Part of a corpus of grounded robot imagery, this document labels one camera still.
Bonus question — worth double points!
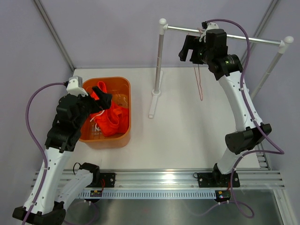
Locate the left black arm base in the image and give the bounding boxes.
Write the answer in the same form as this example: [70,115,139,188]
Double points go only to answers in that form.
[73,163,116,188]

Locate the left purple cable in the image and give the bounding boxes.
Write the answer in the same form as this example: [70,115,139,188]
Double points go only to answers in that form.
[21,81,70,225]

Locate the white slotted cable duct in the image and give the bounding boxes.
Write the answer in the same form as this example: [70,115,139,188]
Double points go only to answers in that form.
[77,189,216,199]

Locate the orange shorts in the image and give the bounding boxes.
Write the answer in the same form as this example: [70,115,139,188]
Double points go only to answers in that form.
[90,89,129,137]

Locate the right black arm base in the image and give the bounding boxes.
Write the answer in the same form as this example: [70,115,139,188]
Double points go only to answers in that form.
[193,164,240,188]

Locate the aluminium mounting rail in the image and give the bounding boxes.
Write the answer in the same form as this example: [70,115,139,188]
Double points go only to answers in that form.
[100,169,285,190]

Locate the silver clothes rack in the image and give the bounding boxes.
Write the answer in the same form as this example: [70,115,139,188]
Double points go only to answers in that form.
[148,18,294,119]

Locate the purple cable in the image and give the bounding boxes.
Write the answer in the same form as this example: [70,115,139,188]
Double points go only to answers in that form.
[21,81,70,225]
[207,19,285,188]

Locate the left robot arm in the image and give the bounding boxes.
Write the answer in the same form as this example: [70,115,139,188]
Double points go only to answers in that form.
[12,86,112,225]

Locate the orange plastic basket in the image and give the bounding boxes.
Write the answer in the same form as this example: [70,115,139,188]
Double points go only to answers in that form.
[79,77,131,149]

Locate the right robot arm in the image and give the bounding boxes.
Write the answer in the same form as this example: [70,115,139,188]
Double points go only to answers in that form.
[179,29,272,188]

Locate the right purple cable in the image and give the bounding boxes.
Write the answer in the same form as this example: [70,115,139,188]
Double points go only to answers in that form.
[207,19,285,188]

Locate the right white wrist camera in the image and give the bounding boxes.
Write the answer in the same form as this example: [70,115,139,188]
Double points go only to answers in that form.
[199,22,219,42]

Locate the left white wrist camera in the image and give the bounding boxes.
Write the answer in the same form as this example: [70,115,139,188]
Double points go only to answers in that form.
[66,76,88,97]

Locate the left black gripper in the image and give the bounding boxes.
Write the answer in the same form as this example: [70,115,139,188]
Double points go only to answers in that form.
[73,86,112,128]

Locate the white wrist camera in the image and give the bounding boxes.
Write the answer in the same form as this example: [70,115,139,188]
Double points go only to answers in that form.
[66,76,88,97]
[199,22,219,42]

